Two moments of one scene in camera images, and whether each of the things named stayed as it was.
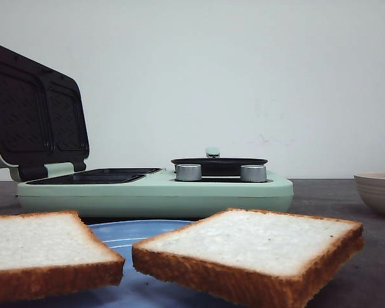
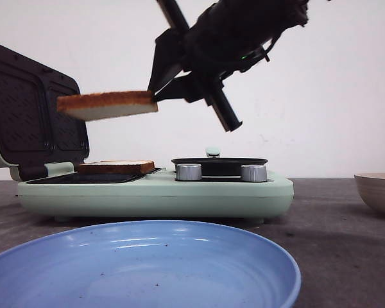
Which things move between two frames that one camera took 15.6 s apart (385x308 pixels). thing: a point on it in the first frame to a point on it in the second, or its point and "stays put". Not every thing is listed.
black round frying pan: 213,165 stays put
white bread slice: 259,258 to 89,106
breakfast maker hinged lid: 36,115 stays put
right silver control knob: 253,173 stays put
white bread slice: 38,255 to 117,167
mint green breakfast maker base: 145,193 stays put
